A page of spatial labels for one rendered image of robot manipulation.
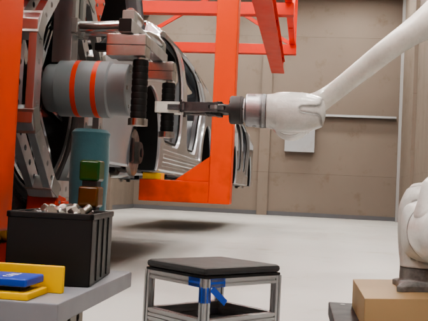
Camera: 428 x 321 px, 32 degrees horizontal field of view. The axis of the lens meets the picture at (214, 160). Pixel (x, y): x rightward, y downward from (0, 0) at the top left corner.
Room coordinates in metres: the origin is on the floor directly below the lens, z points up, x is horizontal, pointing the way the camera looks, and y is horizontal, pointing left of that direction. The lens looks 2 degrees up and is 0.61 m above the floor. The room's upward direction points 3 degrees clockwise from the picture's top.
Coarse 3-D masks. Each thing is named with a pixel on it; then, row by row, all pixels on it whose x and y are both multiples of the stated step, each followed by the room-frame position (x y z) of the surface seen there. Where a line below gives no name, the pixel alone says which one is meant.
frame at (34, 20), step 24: (24, 0) 1.62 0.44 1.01; (48, 0) 1.62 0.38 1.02; (24, 24) 1.56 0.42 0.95; (24, 48) 1.60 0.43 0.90; (24, 120) 1.56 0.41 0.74; (96, 120) 2.06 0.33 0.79; (24, 144) 1.64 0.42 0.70; (24, 168) 1.66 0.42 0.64; (48, 168) 1.68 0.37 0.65; (48, 192) 1.71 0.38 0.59
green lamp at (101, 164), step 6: (84, 162) 1.41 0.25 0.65; (90, 162) 1.40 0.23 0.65; (96, 162) 1.40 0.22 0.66; (102, 162) 1.42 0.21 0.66; (84, 168) 1.41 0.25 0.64; (90, 168) 1.40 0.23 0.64; (96, 168) 1.40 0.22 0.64; (102, 168) 1.42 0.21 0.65; (84, 174) 1.41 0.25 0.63; (90, 174) 1.40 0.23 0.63; (96, 174) 1.40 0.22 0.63; (102, 174) 1.42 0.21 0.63; (84, 180) 1.41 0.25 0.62; (90, 180) 1.41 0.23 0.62; (96, 180) 1.40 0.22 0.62; (102, 180) 1.43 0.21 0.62
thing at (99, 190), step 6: (84, 186) 1.41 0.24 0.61; (78, 192) 1.41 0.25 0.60; (84, 192) 1.41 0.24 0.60; (90, 192) 1.40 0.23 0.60; (96, 192) 1.40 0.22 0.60; (102, 192) 1.43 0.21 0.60; (78, 198) 1.41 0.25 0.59; (84, 198) 1.41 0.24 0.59; (90, 198) 1.40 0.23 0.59; (96, 198) 1.40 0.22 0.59; (102, 198) 1.43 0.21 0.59; (78, 204) 1.41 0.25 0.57; (84, 204) 1.41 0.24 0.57; (90, 204) 1.40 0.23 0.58; (96, 204) 1.40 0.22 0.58; (102, 204) 1.44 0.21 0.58
